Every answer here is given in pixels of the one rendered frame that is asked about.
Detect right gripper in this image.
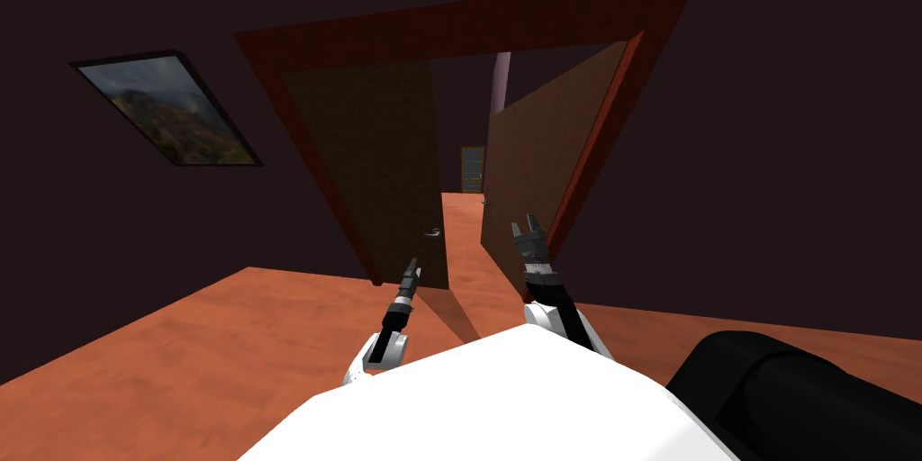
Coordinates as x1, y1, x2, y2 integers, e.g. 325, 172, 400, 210
511, 212, 554, 274

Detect brown open door leaf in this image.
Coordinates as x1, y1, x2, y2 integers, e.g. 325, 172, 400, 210
479, 40, 630, 302

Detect dark brown door leaf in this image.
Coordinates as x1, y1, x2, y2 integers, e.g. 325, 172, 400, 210
280, 60, 450, 292

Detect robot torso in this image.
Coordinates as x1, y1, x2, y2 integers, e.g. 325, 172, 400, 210
236, 323, 737, 461

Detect framed mountain landscape picture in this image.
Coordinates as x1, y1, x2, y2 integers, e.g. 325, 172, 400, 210
68, 50, 265, 167

